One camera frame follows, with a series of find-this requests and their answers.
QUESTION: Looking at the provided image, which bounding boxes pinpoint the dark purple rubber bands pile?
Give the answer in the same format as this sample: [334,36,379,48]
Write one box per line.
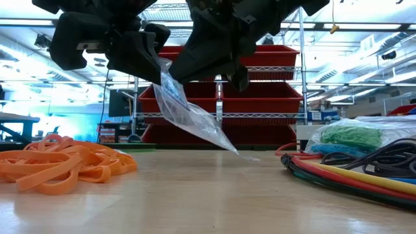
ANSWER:
[321,138,416,179]

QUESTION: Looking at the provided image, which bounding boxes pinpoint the orange rubber bands pile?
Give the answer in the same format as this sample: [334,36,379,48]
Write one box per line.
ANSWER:
[0,132,139,196]

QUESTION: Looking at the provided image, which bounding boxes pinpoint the yellow hanging tag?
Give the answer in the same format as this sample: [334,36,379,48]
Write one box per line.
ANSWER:
[330,3,340,34]

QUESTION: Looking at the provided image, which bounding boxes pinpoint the chrome wire shelf cart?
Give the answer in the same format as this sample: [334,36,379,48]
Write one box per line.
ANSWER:
[129,0,322,147]

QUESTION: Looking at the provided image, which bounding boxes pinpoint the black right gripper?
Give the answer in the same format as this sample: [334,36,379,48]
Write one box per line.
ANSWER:
[168,0,331,92]

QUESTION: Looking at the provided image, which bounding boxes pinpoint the blue rubber bands pile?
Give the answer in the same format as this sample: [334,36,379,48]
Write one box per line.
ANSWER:
[311,142,370,159]

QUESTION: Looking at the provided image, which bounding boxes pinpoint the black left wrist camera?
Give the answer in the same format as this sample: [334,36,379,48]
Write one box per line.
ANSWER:
[48,12,110,72]

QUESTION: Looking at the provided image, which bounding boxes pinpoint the clear zip bag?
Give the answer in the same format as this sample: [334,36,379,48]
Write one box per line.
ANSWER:
[305,116,416,153]
[151,57,261,162]
[305,139,371,159]

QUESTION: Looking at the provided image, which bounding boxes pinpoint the multicolour cable bundle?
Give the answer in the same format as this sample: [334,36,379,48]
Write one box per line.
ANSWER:
[281,153,416,211]

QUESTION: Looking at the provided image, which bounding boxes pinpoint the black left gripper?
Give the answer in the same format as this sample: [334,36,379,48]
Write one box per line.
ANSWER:
[31,0,172,86]

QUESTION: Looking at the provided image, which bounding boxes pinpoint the black computer monitor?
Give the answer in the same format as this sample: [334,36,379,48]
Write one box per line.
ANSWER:
[108,87,141,118]

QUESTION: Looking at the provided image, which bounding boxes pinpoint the thin black hanging cable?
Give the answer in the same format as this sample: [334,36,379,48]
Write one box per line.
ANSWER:
[96,68,111,142]

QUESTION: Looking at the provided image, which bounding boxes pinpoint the white cardboard box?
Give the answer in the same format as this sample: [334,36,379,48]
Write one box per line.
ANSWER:
[296,125,328,150]

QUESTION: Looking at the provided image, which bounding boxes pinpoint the green rubber bands pile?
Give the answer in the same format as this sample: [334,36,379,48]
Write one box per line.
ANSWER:
[320,125,385,151]

